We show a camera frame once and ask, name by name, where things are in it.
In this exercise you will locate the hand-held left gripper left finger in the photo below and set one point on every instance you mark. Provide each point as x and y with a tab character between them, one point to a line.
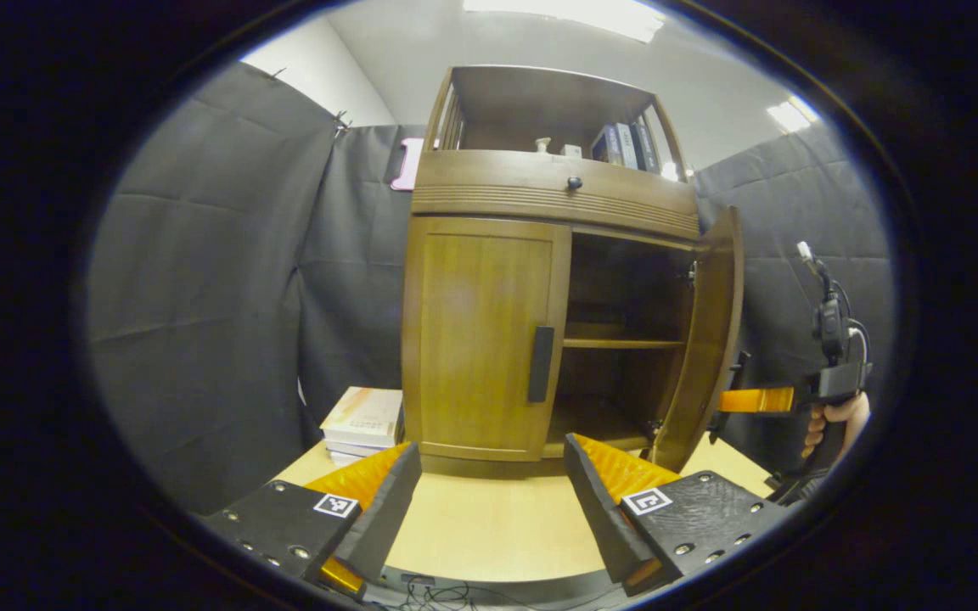
379	526

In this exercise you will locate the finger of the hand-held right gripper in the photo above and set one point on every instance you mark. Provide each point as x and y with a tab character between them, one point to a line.
756	400

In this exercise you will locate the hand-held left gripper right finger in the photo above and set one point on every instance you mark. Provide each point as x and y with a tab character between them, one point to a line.
604	518

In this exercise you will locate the wooden shoe cabinet door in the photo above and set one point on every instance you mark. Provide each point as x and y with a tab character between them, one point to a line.
710	322
472	339

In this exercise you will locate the wooden double-door shoe cabinet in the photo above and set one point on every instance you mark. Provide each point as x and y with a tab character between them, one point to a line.
540	93

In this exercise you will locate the metal door hinge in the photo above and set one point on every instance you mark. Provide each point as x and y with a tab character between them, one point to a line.
692	272

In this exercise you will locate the wooden cabinet drawer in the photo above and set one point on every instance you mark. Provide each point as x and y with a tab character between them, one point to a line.
497	182

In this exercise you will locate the white book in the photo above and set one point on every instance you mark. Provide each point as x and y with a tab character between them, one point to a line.
346	458
357	448

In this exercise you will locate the beige cover book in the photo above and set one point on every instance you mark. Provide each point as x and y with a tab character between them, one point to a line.
362	416

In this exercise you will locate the wooden inner shelf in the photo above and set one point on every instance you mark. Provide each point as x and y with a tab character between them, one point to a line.
616	342

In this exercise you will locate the small ceiling light panel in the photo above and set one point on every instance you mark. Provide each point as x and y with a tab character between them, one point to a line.
790	114
674	170

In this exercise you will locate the dark grey book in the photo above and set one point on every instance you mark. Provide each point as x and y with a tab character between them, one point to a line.
646	148

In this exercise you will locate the light grey book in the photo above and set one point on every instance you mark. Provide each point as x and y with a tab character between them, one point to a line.
627	146

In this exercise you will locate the dark blue book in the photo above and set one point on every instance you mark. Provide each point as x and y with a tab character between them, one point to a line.
606	146

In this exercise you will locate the small white box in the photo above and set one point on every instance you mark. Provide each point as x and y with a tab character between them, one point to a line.
571	150

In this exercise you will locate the black backdrop cloth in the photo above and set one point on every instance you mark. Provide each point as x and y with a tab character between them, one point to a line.
200	255

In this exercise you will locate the large ceiling light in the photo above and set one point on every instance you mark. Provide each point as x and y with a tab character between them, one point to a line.
574	13

